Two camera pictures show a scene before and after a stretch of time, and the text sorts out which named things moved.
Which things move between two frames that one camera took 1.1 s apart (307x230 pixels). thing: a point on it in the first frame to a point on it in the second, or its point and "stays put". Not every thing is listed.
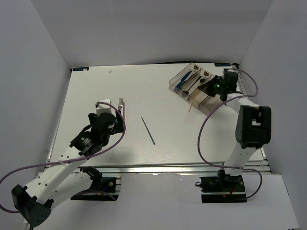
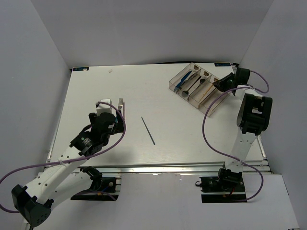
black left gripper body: [118, 126] stays put
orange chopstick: [194, 98] to [206, 93]
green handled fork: [120, 103] stays put
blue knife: [178, 86] stays put
